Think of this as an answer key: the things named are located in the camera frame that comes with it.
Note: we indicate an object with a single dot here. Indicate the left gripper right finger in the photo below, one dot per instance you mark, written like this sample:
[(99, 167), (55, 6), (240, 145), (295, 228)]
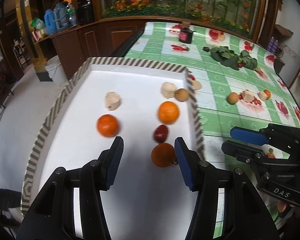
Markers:
[(198, 174)]

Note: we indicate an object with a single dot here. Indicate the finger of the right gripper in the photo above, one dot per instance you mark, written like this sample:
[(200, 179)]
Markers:
[(248, 136), (243, 153)]

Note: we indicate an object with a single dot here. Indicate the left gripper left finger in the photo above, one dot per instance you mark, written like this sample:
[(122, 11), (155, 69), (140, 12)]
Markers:
[(109, 163)]

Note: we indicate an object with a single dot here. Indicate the orange tangerine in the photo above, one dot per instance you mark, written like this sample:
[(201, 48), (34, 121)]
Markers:
[(107, 125)]

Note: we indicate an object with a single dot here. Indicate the dark orange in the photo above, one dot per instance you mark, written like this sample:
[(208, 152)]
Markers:
[(163, 155)]

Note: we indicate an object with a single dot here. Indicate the red jujube date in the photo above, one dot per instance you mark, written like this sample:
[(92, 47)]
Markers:
[(161, 133)]

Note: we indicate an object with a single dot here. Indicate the striped white tray box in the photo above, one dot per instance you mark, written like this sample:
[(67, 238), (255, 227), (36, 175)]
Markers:
[(145, 201)]

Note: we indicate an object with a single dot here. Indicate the brown round fruit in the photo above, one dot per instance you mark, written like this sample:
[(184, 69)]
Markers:
[(181, 94)]

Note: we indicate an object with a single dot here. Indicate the beige cake cube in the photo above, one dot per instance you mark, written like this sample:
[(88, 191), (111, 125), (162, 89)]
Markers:
[(168, 90)]

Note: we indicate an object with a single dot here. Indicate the right hand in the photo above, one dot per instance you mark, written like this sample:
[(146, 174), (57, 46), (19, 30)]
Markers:
[(284, 209)]

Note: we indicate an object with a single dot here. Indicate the beige sponge cake block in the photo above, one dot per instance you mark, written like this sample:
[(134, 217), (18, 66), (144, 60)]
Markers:
[(247, 96)]

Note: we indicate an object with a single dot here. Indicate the small orange far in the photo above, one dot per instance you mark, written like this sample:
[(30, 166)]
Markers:
[(268, 93)]

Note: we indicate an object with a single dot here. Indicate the tan round longan fruit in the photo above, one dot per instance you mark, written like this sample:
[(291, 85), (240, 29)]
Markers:
[(233, 98)]

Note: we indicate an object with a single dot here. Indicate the green fruit print tablecloth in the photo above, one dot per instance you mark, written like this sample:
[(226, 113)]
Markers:
[(241, 113)]

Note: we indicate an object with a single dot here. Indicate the green leafy vegetable right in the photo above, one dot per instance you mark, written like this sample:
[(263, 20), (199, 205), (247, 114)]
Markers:
[(248, 61)]

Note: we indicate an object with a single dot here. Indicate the green leafy vegetable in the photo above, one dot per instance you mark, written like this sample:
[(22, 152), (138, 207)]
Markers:
[(225, 57), (248, 61)]

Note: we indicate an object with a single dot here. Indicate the green leafy vegetable left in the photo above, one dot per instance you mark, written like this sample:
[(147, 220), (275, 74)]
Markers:
[(225, 57)]

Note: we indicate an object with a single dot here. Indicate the purple bottles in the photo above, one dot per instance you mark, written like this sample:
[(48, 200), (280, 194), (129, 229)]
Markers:
[(272, 45)]

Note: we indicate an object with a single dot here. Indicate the white plastic bucket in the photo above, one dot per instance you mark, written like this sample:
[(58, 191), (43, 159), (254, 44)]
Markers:
[(55, 70)]

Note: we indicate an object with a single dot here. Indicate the wooden sideboard cabinet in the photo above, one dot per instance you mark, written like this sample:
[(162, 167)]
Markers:
[(105, 38)]

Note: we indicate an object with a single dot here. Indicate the dark jar with lid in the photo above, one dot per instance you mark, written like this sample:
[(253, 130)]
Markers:
[(186, 34)]

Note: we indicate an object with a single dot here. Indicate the blue thermos jug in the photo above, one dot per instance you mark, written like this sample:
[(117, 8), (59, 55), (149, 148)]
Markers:
[(49, 22)]

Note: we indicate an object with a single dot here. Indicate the grey blue kettle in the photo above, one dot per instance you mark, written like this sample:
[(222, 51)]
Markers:
[(60, 17)]

